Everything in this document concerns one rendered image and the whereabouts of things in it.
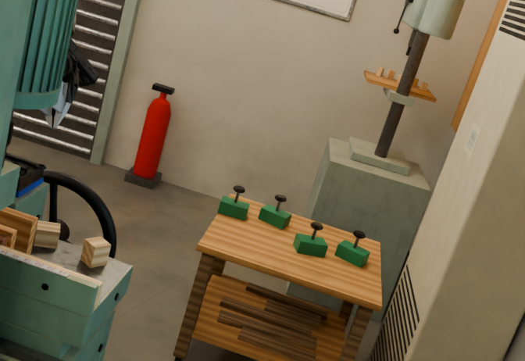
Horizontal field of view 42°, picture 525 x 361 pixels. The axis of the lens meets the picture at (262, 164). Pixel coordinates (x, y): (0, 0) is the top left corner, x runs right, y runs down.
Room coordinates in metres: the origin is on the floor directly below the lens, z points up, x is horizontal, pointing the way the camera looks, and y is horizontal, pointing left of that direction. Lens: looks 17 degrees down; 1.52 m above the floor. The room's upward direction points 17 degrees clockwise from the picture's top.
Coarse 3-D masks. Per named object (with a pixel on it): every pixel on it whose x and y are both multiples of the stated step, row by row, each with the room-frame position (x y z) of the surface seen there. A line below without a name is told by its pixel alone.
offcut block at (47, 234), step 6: (42, 222) 1.14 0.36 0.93; (48, 222) 1.15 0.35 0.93; (36, 228) 1.13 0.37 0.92; (42, 228) 1.11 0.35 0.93; (48, 228) 1.12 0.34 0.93; (54, 228) 1.13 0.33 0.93; (36, 234) 1.11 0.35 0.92; (42, 234) 1.11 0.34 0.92; (48, 234) 1.11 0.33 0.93; (54, 234) 1.12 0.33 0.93; (36, 240) 1.11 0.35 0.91; (42, 240) 1.11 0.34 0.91; (48, 240) 1.11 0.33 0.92; (54, 240) 1.12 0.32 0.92; (42, 246) 1.11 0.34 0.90; (48, 246) 1.11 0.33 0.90; (54, 246) 1.12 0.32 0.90
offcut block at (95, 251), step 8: (88, 240) 1.11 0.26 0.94; (96, 240) 1.12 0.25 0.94; (104, 240) 1.12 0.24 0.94; (88, 248) 1.10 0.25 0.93; (96, 248) 1.09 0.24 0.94; (104, 248) 1.10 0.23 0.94; (88, 256) 1.09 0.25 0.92; (96, 256) 1.09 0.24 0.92; (104, 256) 1.11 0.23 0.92; (88, 264) 1.09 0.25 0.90; (96, 264) 1.10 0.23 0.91; (104, 264) 1.11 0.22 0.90
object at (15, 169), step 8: (8, 168) 1.02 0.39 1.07; (16, 168) 1.03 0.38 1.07; (8, 176) 1.01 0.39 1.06; (16, 176) 1.04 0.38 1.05; (0, 184) 0.99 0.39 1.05; (8, 184) 1.01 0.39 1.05; (16, 184) 1.04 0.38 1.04; (0, 192) 0.99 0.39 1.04; (8, 192) 1.02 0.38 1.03; (0, 200) 0.99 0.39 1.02; (8, 200) 1.02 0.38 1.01; (0, 208) 1.00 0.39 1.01
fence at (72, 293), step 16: (0, 256) 0.95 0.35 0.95; (0, 272) 0.95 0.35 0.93; (16, 272) 0.95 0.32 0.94; (32, 272) 0.95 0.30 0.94; (48, 272) 0.94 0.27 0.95; (16, 288) 0.95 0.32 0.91; (32, 288) 0.95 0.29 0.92; (48, 288) 0.94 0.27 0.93; (64, 288) 0.94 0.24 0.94; (80, 288) 0.94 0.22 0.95; (96, 288) 0.94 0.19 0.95; (64, 304) 0.94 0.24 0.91; (80, 304) 0.94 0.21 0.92
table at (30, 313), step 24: (72, 264) 1.08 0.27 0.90; (120, 264) 1.13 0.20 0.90; (0, 288) 0.95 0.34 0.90; (120, 288) 1.09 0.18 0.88; (0, 312) 0.95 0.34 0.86; (24, 312) 0.95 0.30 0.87; (48, 312) 0.94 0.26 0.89; (72, 312) 0.94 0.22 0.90; (96, 312) 0.97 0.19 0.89; (48, 336) 0.94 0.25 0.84; (72, 336) 0.94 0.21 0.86
